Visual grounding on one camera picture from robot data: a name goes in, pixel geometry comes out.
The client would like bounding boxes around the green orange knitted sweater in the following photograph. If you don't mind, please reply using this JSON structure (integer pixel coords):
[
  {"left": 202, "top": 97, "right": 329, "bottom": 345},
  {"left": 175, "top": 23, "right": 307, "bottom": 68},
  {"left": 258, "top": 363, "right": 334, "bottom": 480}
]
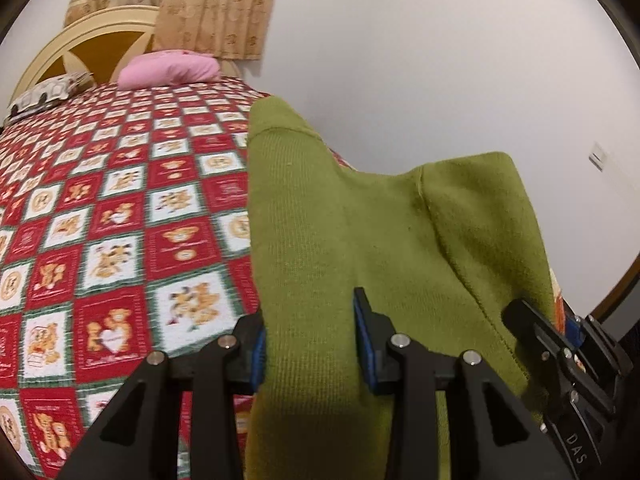
[{"left": 246, "top": 96, "right": 554, "bottom": 479}]

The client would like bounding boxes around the red bear patchwork bedspread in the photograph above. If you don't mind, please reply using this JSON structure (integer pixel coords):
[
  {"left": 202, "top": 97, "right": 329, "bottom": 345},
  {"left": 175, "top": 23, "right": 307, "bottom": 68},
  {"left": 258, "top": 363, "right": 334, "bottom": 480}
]
[{"left": 0, "top": 75, "right": 352, "bottom": 480}]

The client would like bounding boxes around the white car print pillow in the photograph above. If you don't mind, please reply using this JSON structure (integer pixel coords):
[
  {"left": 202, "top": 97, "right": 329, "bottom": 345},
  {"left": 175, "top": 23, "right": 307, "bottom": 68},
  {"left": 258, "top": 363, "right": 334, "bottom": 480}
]
[{"left": 3, "top": 72, "right": 96, "bottom": 126}]

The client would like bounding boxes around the pink pillow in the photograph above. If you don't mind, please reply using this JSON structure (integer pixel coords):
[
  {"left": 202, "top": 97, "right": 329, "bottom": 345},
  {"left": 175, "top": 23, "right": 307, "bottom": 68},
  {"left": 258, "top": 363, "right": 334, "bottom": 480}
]
[{"left": 117, "top": 50, "right": 221, "bottom": 90}]

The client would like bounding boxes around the cream wooden headboard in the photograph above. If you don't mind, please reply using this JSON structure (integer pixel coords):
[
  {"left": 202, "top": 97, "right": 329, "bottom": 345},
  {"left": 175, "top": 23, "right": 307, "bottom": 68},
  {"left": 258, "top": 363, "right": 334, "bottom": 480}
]
[{"left": 9, "top": 6, "right": 241, "bottom": 105}]

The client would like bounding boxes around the white wall switch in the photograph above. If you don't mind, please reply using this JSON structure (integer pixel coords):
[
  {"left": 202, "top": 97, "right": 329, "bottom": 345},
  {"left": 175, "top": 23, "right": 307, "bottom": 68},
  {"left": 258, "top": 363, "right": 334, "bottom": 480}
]
[{"left": 589, "top": 142, "right": 608, "bottom": 172}]

